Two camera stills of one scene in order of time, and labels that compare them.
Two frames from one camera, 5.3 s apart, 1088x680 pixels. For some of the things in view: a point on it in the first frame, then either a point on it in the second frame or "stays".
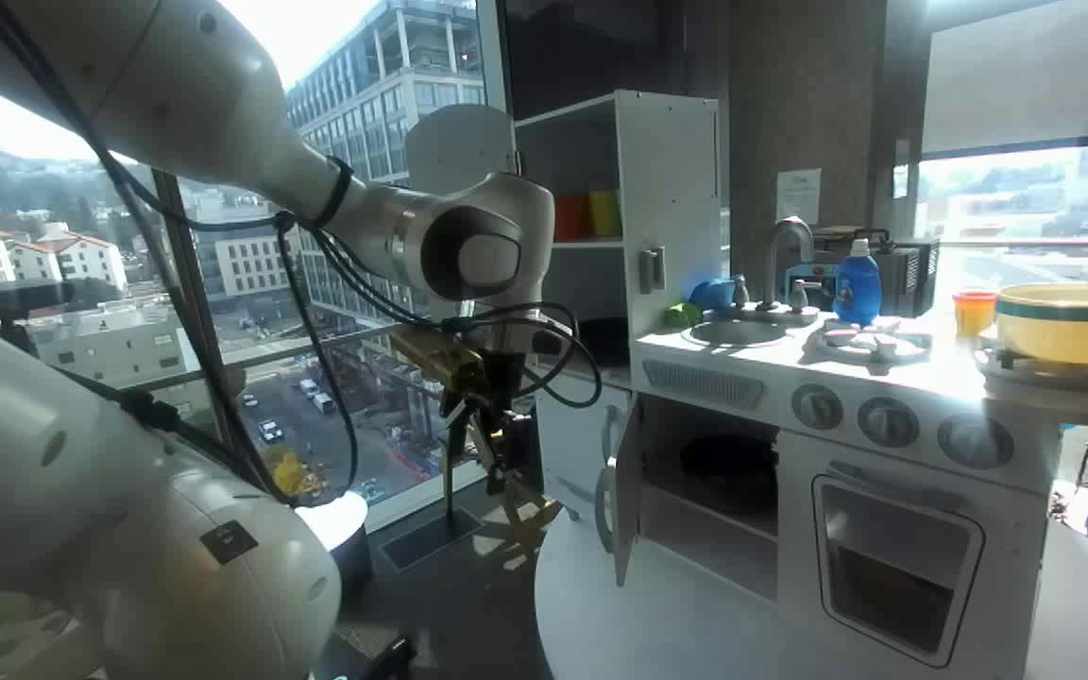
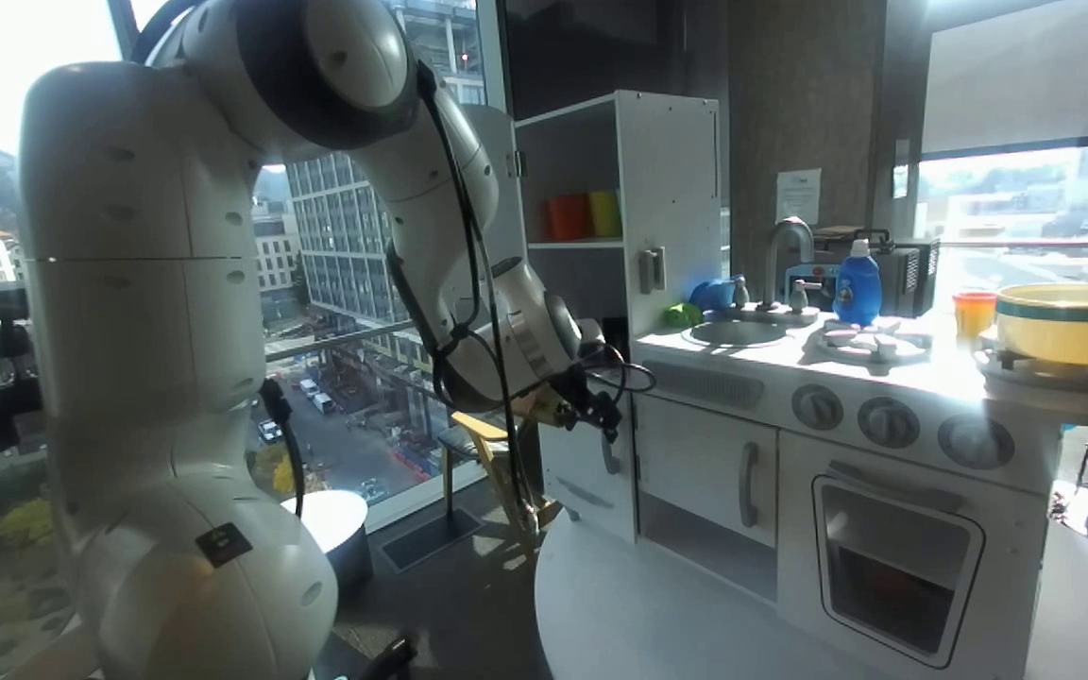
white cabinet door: x=618 y=480 → x=713 y=465
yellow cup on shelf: x=606 y=213 stays
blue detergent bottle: x=859 y=284 stays
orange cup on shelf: x=573 y=218 stays
